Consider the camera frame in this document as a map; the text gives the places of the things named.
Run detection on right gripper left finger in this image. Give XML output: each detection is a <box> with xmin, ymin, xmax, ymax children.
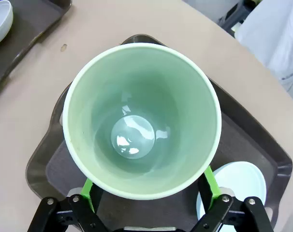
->
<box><xmin>27</xmin><ymin>178</ymin><xmax>111</xmax><ymax>232</ymax></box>

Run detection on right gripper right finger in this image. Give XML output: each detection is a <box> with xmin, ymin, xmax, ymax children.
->
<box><xmin>191</xmin><ymin>166</ymin><xmax>276</xmax><ymax>232</ymax></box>

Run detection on light blue bowl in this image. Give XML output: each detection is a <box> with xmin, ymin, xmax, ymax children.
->
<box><xmin>196</xmin><ymin>161</ymin><xmax>268</xmax><ymax>232</ymax></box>

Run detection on light green plastic cup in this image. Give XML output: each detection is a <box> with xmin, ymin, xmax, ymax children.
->
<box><xmin>62</xmin><ymin>43</ymin><xmax>222</xmax><ymax>201</ymax></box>

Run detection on white bowl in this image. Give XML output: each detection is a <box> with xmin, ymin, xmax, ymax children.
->
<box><xmin>0</xmin><ymin>0</ymin><xmax>14</xmax><ymax>48</ymax></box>

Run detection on person in white hoodie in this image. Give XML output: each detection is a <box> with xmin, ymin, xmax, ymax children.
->
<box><xmin>234</xmin><ymin>0</ymin><xmax>293</xmax><ymax>109</ymax></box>

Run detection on dark brown handled tray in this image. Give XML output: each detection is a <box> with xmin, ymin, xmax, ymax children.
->
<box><xmin>0</xmin><ymin>0</ymin><xmax>73</xmax><ymax>96</ymax></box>
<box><xmin>25</xmin><ymin>33</ymin><xmax>293</xmax><ymax>232</ymax></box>

